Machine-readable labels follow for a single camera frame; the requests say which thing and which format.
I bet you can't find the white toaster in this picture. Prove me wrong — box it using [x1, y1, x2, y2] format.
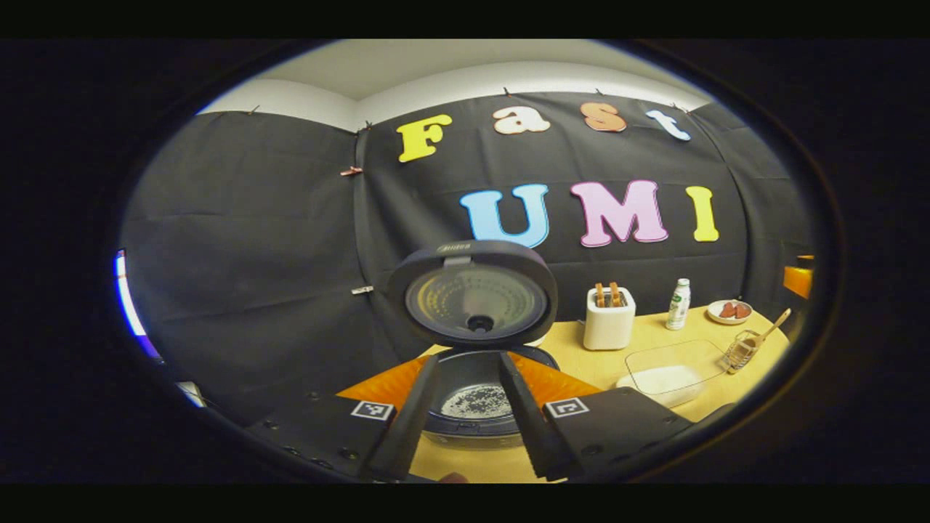
[583, 285, 637, 351]

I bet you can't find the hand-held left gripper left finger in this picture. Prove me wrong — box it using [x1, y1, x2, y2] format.
[243, 353, 442, 483]

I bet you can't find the dark grey rice cooker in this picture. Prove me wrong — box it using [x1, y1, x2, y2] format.
[387, 240, 560, 449]

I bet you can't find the white milk bottle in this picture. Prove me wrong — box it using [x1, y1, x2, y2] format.
[666, 278, 692, 331]

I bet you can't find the wooden spoon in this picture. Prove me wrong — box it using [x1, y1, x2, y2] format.
[741, 308, 793, 357]

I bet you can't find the clear glass dish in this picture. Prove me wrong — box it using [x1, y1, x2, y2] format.
[616, 339, 729, 409]

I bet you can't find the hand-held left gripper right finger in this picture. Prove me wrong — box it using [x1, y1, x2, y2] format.
[498, 351, 695, 483]

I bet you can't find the white round plate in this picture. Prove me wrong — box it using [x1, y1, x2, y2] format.
[707, 299, 753, 325]

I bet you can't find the white rice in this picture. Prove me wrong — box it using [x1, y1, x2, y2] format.
[618, 365, 705, 408]

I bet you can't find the black backdrop cloth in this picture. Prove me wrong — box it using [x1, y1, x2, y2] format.
[120, 91, 814, 429]

